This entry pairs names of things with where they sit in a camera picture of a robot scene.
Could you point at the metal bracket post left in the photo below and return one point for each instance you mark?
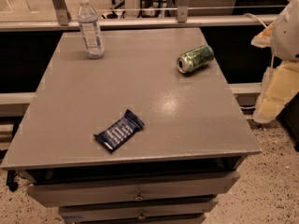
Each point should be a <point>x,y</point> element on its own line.
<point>62,13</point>

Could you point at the metal bracket post right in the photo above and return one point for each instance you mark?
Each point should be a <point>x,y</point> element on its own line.
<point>182,10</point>

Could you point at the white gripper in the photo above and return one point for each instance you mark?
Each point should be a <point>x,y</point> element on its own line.
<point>287,36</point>

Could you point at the metal bracket post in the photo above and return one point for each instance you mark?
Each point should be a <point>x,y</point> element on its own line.
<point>182,10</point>
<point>62,13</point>

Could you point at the grey drawer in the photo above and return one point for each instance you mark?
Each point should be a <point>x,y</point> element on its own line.
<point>138,210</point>
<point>133,190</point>

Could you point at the metal rail frame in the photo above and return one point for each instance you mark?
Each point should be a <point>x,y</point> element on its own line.
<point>152,23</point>

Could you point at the clear plastic water bottle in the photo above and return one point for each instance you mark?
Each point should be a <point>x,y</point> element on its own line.
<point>90,29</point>

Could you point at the blue rxbar blueberry wrapper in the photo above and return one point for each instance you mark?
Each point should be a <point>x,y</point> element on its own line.
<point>120,131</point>

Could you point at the green soda can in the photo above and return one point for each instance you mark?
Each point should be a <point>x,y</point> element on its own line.
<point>191,60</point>

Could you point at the grey top drawer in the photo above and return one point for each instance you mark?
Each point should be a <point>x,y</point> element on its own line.
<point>133,190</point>

